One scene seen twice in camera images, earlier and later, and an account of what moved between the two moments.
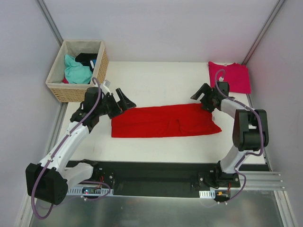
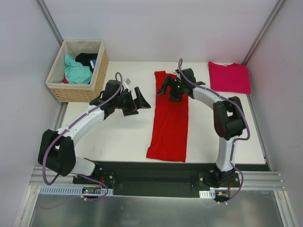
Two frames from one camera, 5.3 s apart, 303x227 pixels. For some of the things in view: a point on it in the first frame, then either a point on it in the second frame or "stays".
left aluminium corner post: x=50 y=21 stays
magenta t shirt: x=237 y=75 stays
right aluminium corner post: x=262 y=33 stays
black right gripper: x=208 y=98 → x=172 y=87
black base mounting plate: x=177 y=178 stays
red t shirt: x=163 y=120 → x=168 y=138
